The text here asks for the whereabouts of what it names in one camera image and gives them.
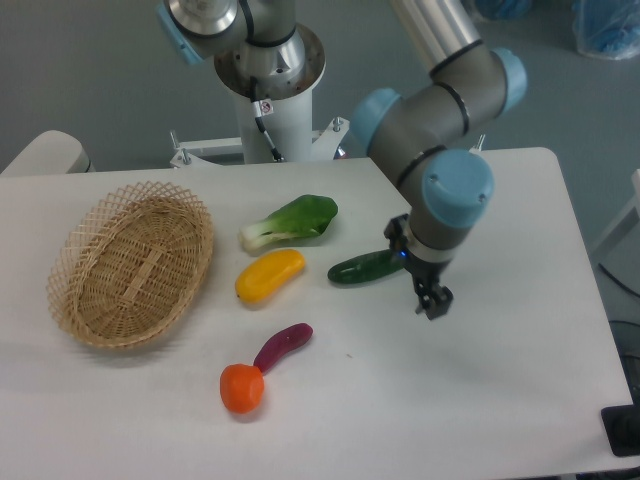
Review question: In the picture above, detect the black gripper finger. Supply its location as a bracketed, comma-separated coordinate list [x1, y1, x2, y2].
[384, 214, 409, 250]
[413, 277, 454, 320]

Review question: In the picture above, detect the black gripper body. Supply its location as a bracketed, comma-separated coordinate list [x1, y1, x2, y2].
[394, 235, 456, 290]

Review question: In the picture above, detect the dark green cucumber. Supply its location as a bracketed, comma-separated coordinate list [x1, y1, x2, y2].
[327, 250, 404, 286]

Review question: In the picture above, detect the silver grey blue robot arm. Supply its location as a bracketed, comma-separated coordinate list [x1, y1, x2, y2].
[156, 1, 527, 319]

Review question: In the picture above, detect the green bok choy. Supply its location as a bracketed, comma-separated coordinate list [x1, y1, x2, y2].
[238, 194, 338, 252]

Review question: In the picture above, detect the yellow mango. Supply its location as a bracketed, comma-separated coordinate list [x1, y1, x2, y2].
[235, 249, 306, 304]

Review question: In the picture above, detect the purple sweet potato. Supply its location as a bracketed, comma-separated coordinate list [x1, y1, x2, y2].
[253, 323, 314, 374]

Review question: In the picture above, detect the white furniture at right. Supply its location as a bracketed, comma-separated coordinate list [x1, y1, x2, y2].
[590, 170, 639, 260]

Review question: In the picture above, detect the orange tangerine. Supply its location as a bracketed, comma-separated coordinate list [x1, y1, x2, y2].
[219, 364, 264, 414]

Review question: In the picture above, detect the black device at edge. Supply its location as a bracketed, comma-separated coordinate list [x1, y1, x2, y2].
[601, 404, 639, 457]

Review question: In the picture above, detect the blue plastic bag middle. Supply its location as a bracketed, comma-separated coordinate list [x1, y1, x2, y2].
[470, 0, 533, 21]

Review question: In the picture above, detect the blue plastic bag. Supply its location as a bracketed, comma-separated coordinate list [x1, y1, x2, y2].
[470, 0, 533, 21]
[571, 0, 639, 61]

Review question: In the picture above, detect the woven wicker basket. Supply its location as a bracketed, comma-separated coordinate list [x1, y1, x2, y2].
[46, 181, 214, 349]

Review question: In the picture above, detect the blue plastic bag right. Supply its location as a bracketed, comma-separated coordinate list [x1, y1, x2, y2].
[571, 0, 639, 61]

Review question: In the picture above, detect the white chair back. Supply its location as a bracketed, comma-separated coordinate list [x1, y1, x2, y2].
[1, 130, 96, 177]

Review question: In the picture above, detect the black floor cable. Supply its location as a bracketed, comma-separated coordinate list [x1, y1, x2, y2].
[597, 261, 640, 297]

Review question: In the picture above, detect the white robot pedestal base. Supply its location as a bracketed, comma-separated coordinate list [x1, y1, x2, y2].
[168, 27, 487, 170]

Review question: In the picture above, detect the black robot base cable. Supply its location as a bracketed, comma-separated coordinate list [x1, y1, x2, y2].
[248, 75, 285, 163]

